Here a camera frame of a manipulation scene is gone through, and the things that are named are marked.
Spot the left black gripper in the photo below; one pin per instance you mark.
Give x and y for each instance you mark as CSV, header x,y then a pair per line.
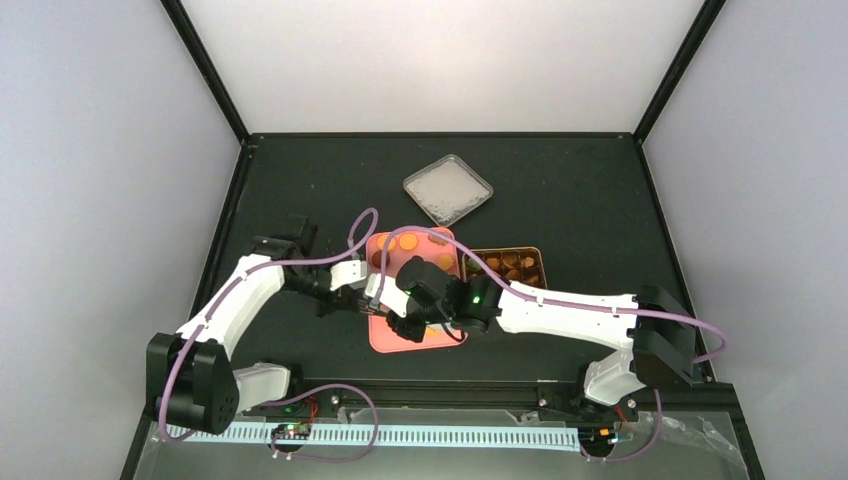
x,y
345,294

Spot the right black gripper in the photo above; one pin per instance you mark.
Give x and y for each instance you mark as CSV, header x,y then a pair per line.
x,y
414,331

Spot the pink plastic tray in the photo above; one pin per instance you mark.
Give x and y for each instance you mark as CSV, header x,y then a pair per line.
x,y
382,339

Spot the gold cookie tin box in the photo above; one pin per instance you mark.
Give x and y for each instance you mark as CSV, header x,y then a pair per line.
x,y
521,264

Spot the clear plastic lid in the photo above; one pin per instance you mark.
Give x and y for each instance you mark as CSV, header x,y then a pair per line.
x,y
447,190

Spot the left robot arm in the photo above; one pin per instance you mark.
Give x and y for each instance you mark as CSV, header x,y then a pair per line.
x,y
191,384

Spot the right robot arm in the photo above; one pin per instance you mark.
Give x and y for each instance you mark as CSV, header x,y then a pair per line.
x,y
650,347

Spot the orange round cookie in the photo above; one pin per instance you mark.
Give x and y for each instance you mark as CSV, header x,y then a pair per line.
x,y
385,243
408,242

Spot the beige round cookie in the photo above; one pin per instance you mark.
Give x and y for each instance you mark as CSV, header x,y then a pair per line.
x,y
445,262

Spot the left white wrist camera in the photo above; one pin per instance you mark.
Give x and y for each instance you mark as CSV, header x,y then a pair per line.
x,y
350,273

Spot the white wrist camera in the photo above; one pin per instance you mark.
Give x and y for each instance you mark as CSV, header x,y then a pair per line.
x,y
382,293
350,273

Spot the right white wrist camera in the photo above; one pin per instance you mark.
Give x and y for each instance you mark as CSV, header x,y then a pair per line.
x,y
382,293

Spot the white slotted cable duct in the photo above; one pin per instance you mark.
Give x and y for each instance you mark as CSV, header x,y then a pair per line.
x,y
360,435

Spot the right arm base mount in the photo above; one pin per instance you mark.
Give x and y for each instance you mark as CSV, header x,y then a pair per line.
x,y
565,401

